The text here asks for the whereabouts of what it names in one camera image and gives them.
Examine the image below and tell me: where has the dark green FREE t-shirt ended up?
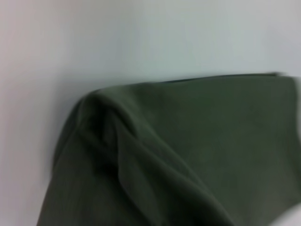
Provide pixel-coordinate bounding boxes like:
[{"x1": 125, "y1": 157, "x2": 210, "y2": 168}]
[{"x1": 35, "y1": 72, "x2": 301, "y2": 226}]

